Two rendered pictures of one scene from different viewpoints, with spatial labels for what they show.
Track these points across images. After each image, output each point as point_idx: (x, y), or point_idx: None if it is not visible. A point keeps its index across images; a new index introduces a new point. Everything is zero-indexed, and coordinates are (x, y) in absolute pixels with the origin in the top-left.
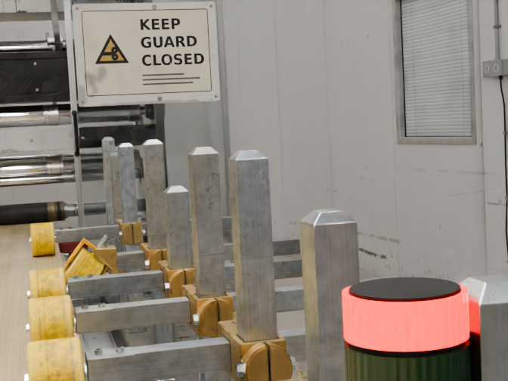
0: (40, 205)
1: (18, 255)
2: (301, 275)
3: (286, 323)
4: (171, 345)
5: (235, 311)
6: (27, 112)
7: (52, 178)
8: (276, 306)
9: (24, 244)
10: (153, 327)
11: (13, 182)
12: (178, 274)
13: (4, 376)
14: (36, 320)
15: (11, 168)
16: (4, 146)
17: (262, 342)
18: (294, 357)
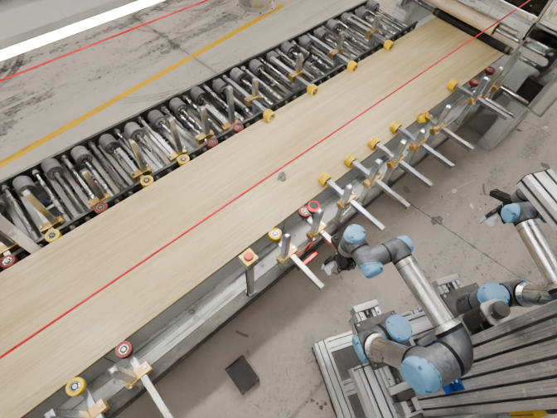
0: (504, 46)
1: (446, 83)
2: (441, 162)
3: None
4: (364, 169)
5: (378, 172)
6: (523, 11)
7: (514, 39)
8: (406, 170)
9: (462, 73)
10: (506, 107)
11: (501, 33)
12: (411, 145)
13: (359, 146)
14: (369, 142)
15: (505, 27)
16: (504, 21)
17: (367, 182)
18: (370, 187)
